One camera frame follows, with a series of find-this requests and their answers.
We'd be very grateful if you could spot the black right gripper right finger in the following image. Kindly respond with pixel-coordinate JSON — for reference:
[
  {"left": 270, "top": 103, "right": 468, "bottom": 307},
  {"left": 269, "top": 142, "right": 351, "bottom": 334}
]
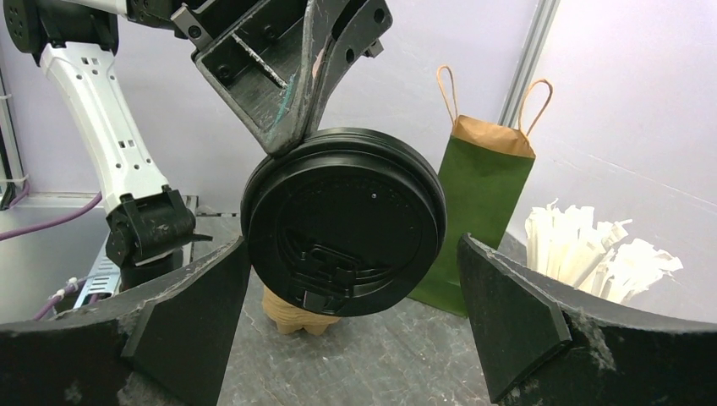
[{"left": 457, "top": 234, "right": 716, "bottom": 405}]

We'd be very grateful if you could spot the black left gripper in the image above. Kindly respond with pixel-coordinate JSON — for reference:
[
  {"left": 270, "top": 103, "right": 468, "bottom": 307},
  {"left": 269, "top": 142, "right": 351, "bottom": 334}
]
[{"left": 126, "top": 1, "right": 392, "bottom": 156}]

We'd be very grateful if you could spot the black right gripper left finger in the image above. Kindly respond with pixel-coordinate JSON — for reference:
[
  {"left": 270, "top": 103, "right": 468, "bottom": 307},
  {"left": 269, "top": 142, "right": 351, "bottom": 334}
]
[{"left": 1, "top": 238, "right": 250, "bottom": 405}]

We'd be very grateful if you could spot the green paper bag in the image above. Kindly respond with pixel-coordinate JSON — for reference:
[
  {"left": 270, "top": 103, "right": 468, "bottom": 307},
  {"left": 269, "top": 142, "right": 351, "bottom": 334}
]
[{"left": 409, "top": 65, "right": 554, "bottom": 317}]

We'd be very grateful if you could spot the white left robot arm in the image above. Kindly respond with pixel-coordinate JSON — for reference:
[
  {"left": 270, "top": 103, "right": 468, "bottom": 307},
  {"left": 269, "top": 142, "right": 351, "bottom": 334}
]
[{"left": 3, "top": 0, "right": 393, "bottom": 290}]

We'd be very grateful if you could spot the white wrapped stirrer bundle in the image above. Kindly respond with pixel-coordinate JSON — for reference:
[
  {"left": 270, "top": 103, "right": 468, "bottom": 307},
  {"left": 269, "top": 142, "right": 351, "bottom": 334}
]
[{"left": 524, "top": 201, "right": 683, "bottom": 305}]

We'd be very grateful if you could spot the brown cardboard cup carrier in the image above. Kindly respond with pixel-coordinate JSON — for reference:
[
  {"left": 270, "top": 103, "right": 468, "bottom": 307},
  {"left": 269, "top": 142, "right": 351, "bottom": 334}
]
[{"left": 261, "top": 286, "right": 341, "bottom": 336}]

